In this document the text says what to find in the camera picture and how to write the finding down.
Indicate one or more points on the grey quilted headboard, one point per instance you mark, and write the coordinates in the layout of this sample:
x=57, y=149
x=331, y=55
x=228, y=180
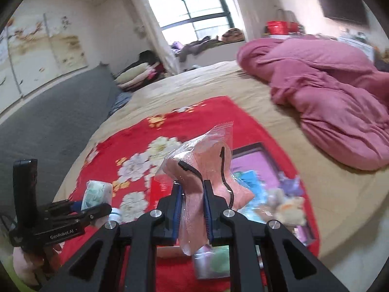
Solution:
x=45, y=127

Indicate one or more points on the beige plush bunny toy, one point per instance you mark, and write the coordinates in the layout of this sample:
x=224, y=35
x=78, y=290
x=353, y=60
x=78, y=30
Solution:
x=288, y=210

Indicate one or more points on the white sheer curtain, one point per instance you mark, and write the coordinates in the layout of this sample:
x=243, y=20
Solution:
x=158, y=42

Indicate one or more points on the floral wall painting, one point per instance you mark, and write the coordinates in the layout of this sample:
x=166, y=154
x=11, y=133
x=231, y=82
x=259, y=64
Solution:
x=45, y=51

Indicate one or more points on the person's left hand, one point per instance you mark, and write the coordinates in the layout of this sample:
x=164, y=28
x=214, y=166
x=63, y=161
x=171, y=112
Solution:
x=30, y=261

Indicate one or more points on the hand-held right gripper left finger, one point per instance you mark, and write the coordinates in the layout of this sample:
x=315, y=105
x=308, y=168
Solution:
x=177, y=216

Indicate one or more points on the window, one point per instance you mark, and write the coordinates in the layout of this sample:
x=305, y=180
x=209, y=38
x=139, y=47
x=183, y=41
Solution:
x=194, y=3

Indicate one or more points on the beige bed cover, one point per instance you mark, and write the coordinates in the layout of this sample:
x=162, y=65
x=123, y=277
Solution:
x=243, y=97

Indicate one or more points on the black television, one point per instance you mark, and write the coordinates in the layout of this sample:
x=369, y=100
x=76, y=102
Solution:
x=340, y=3

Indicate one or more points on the pink quilt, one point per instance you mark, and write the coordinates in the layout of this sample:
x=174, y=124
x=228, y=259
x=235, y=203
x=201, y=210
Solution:
x=328, y=82

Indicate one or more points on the pile of folded clothes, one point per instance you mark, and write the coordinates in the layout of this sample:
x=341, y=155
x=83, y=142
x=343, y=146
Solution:
x=136, y=73

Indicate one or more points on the grey clothes heap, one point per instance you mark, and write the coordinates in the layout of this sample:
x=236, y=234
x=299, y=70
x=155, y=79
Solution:
x=194, y=47

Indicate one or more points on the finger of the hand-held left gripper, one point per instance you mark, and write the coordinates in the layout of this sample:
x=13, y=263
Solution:
x=92, y=212
x=60, y=207

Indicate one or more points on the blue patterned cloth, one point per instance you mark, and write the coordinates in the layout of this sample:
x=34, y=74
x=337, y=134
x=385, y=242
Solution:
x=121, y=102

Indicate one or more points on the red floral blanket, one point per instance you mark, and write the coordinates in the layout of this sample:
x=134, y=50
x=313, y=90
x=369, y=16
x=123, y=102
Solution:
x=197, y=112

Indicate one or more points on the pink book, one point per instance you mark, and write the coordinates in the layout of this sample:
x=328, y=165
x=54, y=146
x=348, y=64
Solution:
x=261, y=167

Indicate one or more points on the pale blue tissue packet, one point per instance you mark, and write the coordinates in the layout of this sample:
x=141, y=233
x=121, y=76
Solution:
x=95, y=193

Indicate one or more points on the brown patterned blanket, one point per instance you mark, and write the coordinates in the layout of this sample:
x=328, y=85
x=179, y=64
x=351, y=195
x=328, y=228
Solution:
x=232, y=35

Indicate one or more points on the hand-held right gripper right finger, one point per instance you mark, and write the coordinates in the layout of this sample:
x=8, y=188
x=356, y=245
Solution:
x=209, y=216

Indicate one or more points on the pink face mask packet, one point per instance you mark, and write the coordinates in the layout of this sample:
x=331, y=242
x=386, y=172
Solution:
x=197, y=170

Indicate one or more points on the green sponge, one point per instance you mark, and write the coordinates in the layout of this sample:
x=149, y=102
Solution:
x=218, y=263

